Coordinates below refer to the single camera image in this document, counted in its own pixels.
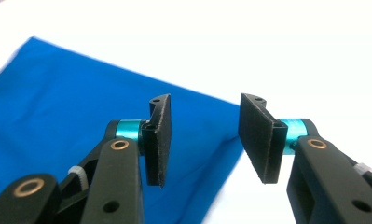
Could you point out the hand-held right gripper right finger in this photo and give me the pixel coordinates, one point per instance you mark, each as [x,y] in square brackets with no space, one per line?
[261,137]

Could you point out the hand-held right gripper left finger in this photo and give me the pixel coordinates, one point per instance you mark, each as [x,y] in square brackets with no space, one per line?
[157,140]

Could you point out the blue t-shirt with white print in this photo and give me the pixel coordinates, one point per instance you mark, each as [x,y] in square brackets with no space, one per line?
[65,109]

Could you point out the white table mat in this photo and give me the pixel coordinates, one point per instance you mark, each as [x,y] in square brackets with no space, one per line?
[267,46]

